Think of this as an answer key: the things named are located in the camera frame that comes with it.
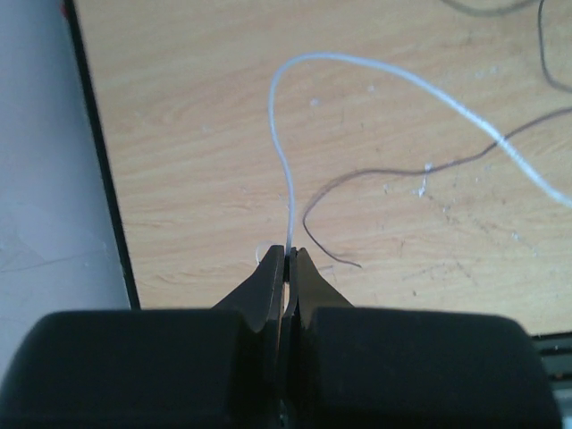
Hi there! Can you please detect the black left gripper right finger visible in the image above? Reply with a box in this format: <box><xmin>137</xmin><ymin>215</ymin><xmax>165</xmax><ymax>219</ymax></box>
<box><xmin>282</xmin><ymin>249</ymin><xmax>561</xmax><ymax>428</ymax></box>

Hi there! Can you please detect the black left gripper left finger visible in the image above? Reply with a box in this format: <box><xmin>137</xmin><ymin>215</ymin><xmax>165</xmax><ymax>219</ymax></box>
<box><xmin>1</xmin><ymin>246</ymin><xmax>286</xmax><ymax>428</ymax></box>

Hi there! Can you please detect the white wire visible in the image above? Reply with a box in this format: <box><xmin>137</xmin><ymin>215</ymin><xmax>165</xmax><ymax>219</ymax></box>
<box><xmin>252</xmin><ymin>51</ymin><xmax>572</xmax><ymax>314</ymax></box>

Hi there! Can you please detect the purple wire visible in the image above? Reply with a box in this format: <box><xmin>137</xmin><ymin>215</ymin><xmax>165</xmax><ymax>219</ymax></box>
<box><xmin>301</xmin><ymin>105</ymin><xmax>572</xmax><ymax>269</ymax></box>

